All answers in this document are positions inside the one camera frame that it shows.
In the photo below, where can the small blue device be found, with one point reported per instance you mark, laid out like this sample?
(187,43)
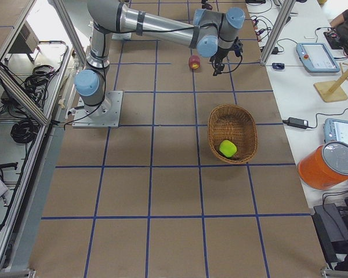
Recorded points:
(278,66)

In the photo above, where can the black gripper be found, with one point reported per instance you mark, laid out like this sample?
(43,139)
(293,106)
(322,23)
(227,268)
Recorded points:
(220,55)

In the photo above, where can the teach pendant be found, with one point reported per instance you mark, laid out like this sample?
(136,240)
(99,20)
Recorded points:
(316,58)
(336,130)

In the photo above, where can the green apple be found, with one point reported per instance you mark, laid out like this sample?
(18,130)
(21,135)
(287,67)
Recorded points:
(227,148)

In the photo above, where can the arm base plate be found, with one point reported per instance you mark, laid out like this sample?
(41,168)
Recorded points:
(121,37)
(107,115)

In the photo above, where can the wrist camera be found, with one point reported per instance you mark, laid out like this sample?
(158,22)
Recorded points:
(237,48)

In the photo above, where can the aluminium frame post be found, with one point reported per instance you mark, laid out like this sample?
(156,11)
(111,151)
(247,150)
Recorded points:
(276,30)

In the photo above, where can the orange bucket with grey lid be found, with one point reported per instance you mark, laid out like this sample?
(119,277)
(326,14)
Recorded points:
(325,167)

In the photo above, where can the far teach pendant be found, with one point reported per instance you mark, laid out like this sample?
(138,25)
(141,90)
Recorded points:
(316,58)

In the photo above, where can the black power adapter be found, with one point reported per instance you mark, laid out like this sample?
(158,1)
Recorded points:
(296,122)

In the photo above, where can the near teach pendant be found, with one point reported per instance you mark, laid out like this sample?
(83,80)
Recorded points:
(336,130)

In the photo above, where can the black laptop stand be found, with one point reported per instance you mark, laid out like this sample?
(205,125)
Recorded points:
(331,224)

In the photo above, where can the wicker basket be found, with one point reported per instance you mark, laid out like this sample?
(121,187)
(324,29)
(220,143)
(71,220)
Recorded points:
(235,124)

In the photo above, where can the wooden stand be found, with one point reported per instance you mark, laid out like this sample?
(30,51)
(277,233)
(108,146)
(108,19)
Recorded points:
(331,91)

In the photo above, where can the dark red apple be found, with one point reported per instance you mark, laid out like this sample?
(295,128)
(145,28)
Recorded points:
(206,5)

